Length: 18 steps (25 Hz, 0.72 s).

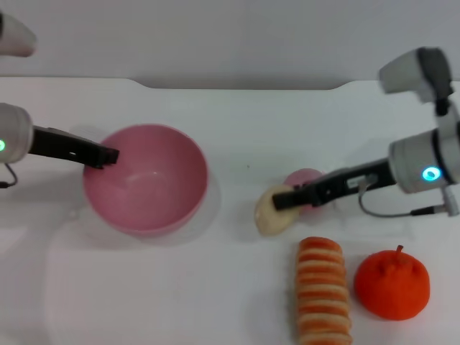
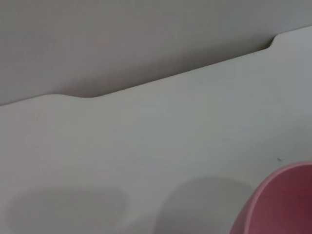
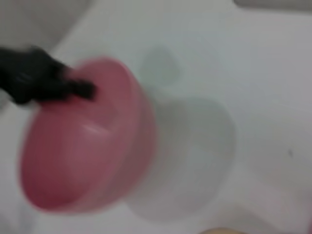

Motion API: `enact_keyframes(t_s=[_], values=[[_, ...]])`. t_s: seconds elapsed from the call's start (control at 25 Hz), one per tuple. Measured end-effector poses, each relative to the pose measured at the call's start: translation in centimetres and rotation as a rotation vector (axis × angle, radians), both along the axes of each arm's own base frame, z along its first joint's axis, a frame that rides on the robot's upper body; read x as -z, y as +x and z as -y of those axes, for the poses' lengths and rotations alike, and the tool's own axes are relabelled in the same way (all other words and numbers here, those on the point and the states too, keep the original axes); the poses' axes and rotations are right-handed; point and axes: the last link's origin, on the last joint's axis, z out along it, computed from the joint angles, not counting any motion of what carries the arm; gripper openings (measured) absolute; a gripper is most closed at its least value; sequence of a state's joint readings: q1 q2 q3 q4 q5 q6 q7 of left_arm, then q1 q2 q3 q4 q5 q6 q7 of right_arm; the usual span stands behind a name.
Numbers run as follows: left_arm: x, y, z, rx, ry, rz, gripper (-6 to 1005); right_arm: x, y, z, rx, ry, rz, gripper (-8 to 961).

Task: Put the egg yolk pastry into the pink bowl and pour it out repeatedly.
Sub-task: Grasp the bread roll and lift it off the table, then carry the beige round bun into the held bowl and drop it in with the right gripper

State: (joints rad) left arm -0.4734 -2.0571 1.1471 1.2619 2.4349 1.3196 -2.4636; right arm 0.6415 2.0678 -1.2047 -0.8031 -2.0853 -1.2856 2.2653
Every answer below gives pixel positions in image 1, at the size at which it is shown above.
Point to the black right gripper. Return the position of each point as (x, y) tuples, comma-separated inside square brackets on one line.
[(352, 181)]

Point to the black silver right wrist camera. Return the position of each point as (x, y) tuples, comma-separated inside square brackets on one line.
[(420, 72)]

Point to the pink bowl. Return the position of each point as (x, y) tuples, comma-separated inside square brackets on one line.
[(151, 190)]

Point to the orange tangerine shaped bread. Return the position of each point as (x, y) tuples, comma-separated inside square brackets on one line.
[(391, 287)]

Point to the pink round bun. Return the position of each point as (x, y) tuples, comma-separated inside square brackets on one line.
[(302, 178)]

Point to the beige egg yolk pastry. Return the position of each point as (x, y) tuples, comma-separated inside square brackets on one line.
[(269, 219)]

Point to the orange striped bread roll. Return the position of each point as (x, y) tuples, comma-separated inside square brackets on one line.
[(321, 294)]

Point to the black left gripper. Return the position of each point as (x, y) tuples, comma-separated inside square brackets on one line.
[(64, 147)]

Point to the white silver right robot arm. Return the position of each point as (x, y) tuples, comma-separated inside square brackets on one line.
[(427, 158)]

